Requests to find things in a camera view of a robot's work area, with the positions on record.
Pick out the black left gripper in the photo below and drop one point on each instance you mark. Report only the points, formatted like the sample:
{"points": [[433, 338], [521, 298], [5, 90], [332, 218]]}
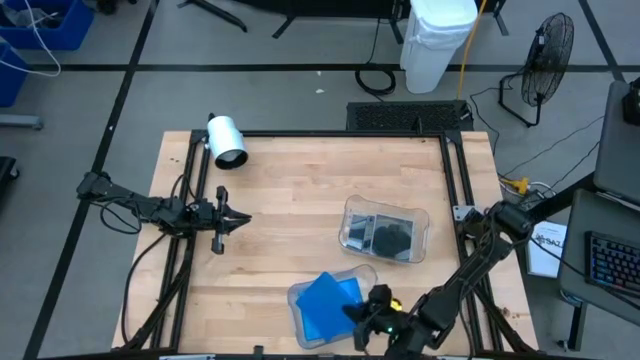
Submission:
{"points": [[207, 217]]}

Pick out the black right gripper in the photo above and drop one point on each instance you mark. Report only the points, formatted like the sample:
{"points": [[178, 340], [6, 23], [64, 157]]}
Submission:
{"points": [[387, 320]]}

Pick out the clear plastic bin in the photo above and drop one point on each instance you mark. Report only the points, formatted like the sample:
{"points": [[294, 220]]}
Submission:
{"points": [[360, 272], [385, 202]]}

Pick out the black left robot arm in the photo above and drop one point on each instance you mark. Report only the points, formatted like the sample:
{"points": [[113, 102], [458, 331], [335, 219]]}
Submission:
{"points": [[130, 202]]}

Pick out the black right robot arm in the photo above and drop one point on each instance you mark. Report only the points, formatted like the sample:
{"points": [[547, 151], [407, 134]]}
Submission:
{"points": [[475, 270]]}

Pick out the white printed paper sheet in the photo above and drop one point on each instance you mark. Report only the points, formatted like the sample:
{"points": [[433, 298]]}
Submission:
{"points": [[545, 255]]}

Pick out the black perforated metal box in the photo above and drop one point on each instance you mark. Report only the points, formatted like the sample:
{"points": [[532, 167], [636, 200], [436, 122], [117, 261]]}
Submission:
{"points": [[400, 117]]}

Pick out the yellow plug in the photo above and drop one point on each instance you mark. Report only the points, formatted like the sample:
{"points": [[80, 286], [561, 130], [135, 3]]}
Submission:
{"points": [[520, 186]]}

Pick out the grey desk top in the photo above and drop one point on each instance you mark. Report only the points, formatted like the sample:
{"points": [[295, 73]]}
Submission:
{"points": [[575, 270], [620, 150]]}

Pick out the black folding partition screen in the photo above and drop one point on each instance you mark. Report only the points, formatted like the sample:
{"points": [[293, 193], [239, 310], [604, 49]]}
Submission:
{"points": [[325, 6]]}

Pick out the grey metal beam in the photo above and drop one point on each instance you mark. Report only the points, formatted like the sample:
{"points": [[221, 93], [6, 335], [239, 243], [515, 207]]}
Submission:
{"points": [[20, 122]]}

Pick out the blue storage crate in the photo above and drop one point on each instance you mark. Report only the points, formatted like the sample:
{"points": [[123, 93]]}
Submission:
{"points": [[70, 35], [10, 85]]}

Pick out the black keyboard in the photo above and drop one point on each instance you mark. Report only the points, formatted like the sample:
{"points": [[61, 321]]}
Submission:
{"points": [[615, 262]]}

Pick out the white trash bin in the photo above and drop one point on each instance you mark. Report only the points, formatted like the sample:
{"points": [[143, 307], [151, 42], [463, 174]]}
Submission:
{"points": [[435, 45]]}

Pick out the black floor fan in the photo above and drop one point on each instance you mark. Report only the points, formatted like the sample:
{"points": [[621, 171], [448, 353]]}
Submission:
{"points": [[547, 60]]}

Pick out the black aluminium rig frame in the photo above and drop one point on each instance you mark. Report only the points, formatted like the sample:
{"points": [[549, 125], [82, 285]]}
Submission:
{"points": [[320, 133]]}

